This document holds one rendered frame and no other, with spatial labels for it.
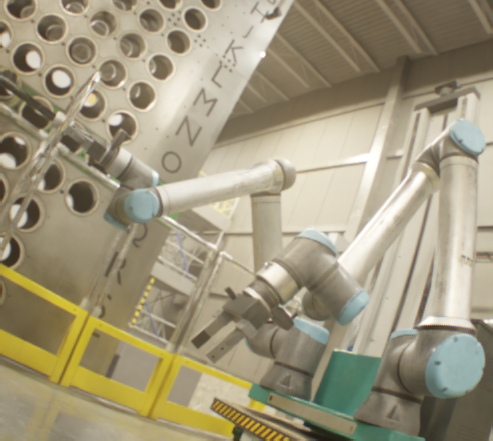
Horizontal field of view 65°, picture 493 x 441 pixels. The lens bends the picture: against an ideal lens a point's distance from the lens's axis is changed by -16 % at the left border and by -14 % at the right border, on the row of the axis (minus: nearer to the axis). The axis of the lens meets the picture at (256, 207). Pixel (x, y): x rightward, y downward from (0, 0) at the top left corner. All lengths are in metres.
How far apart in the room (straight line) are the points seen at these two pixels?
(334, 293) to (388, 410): 0.38
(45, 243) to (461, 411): 2.47
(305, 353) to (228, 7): 3.12
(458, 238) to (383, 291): 0.60
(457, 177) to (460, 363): 0.47
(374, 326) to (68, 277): 2.00
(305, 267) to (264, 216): 0.70
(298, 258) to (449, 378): 0.44
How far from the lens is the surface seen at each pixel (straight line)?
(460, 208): 1.14
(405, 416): 1.16
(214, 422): 2.63
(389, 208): 1.21
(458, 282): 1.08
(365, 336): 1.58
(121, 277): 3.06
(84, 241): 2.96
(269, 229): 1.60
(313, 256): 0.93
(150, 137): 3.20
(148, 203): 1.22
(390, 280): 1.65
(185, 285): 12.32
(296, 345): 1.51
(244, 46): 3.90
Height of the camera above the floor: 0.44
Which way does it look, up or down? 21 degrees up
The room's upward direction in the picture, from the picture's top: 23 degrees clockwise
